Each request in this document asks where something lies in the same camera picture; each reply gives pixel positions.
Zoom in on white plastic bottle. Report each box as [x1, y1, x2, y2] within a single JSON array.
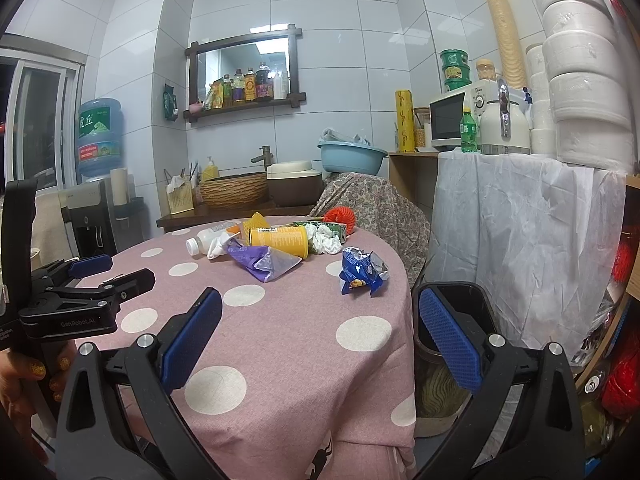
[[186, 222, 241, 258]]

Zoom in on purple snack bag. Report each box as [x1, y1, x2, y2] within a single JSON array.
[[227, 240, 303, 283]]

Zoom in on yellow cylindrical can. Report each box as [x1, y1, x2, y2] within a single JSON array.
[[250, 226, 309, 259]]

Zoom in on blue snack wrapper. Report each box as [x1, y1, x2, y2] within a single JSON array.
[[338, 247, 390, 296]]

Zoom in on red foam fruit net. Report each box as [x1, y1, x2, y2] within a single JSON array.
[[322, 206, 356, 235]]

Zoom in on yellow chips bag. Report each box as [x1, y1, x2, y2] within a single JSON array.
[[242, 212, 270, 245]]

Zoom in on green white carton box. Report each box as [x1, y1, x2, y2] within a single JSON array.
[[286, 219, 348, 242]]

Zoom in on dark brown trash bin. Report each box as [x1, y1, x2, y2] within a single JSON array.
[[412, 282, 501, 438]]

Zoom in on person's left hand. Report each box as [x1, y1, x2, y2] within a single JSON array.
[[1, 341, 76, 464]]

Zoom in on water dispenser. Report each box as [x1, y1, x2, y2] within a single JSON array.
[[58, 177, 144, 258]]

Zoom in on wooden counter top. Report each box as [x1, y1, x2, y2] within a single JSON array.
[[156, 202, 314, 233]]

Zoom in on red plastic bag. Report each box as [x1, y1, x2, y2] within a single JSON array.
[[602, 237, 639, 420]]

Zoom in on kraft paper tissue bag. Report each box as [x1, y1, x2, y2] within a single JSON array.
[[164, 169, 194, 214]]

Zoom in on yellow soap dispenser bottle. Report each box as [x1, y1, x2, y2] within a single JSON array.
[[201, 157, 219, 182]]

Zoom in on blue water jug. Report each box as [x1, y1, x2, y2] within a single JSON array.
[[75, 98, 124, 181]]

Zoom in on wicker basket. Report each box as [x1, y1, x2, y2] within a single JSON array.
[[198, 172, 268, 209]]

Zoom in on white sheet cover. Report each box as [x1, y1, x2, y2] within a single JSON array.
[[425, 151, 626, 356]]

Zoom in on metal faucet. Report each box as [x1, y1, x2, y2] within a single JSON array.
[[250, 145, 274, 171]]

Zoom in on pink polka dot tablecloth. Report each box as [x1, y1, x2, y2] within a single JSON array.
[[96, 229, 416, 479]]

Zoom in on brown white sink bowl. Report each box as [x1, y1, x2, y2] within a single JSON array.
[[267, 160, 323, 207]]

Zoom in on light blue plastic basin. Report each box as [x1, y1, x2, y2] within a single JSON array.
[[318, 141, 387, 176]]

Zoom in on paisley patterned cloth cover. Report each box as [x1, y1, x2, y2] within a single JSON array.
[[310, 172, 431, 287]]

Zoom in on wooden framed mirror shelf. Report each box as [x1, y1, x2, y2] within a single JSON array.
[[183, 24, 307, 122]]

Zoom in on green soda bottle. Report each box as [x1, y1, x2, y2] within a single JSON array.
[[460, 106, 477, 153]]

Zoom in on white electric kettle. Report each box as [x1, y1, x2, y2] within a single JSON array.
[[480, 78, 532, 155]]

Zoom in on white microwave oven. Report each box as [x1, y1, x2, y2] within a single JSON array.
[[430, 80, 498, 150]]

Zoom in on stacked white paper rolls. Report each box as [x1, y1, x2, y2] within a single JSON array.
[[535, 0, 636, 174]]

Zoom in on yellow cling wrap roll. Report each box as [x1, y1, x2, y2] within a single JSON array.
[[395, 90, 416, 153]]

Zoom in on green stacked noodle bowls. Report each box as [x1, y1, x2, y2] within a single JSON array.
[[439, 49, 471, 91]]

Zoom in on stack of paper cups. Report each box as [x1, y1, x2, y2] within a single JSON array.
[[486, 0, 527, 90]]

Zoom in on window frame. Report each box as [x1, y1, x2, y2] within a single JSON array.
[[1, 34, 87, 194]]

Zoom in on green wall-mounted holder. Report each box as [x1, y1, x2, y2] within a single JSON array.
[[163, 84, 179, 122]]

